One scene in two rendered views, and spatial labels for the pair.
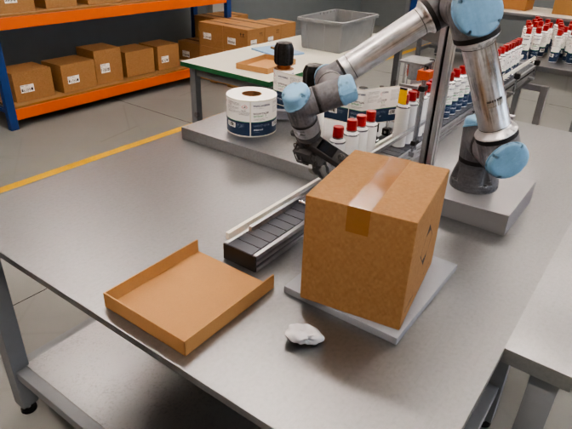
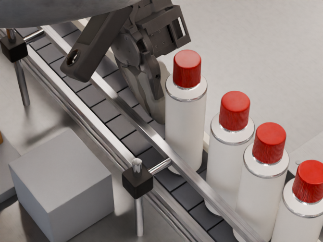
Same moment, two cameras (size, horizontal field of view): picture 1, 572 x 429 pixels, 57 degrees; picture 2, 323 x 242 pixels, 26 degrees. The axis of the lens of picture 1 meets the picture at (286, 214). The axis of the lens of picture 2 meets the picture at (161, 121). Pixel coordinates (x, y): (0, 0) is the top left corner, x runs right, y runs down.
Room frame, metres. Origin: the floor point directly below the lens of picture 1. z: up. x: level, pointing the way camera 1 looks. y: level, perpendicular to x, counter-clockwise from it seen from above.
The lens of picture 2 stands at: (1.67, -0.72, 1.67)
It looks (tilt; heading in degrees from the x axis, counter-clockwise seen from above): 50 degrees down; 107
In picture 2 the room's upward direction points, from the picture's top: straight up
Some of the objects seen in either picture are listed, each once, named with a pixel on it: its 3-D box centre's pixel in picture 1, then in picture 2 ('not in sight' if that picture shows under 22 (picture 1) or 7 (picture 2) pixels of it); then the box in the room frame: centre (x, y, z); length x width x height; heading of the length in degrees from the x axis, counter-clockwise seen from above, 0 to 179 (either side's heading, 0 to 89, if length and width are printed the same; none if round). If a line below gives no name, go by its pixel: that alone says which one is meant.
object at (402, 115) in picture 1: (401, 120); not in sight; (1.92, -0.42, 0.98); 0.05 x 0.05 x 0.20
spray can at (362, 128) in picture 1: (358, 145); (260, 187); (1.65, -0.23, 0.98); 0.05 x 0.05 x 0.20
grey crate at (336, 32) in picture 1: (338, 30); not in sight; (4.23, -0.35, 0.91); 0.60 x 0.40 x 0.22; 147
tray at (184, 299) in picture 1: (191, 289); not in sight; (1.01, 0.22, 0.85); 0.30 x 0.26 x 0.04; 145
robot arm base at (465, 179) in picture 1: (476, 169); not in sight; (1.56, -0.60, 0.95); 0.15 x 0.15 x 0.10
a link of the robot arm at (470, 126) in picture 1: (483, 136); not in sight; (1.55, -0.60, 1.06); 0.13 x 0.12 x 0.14; 5
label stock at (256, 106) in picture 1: (251, 111); not in sight; (2.05, 0.15, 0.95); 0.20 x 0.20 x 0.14
